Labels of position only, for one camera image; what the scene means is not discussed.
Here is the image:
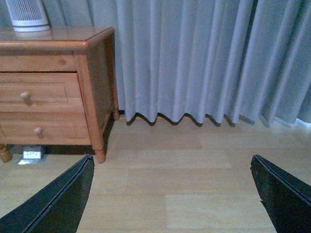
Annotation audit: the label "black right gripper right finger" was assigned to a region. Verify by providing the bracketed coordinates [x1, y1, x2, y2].
[250, 154, 311, 233]

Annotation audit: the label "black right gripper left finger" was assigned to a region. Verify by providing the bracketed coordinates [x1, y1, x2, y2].
[0, 154, 94, 233]

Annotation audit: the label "wooden drawer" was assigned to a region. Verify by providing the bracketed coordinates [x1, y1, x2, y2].
[0, 72, 84, 113]
[0, 113, 91, 145]

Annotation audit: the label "white power strip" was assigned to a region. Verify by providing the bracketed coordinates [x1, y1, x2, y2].
[17, 145, 46, 166]

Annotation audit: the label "wooden nightstand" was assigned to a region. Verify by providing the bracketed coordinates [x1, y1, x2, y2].
[0, 27, 120, 163]

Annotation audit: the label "grey curtain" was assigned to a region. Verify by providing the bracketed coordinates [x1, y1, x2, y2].
[0, 0, 311, 128]

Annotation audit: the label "white slatted air purifier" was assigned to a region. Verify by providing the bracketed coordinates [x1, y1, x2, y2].
[6, 0, 50, 32]

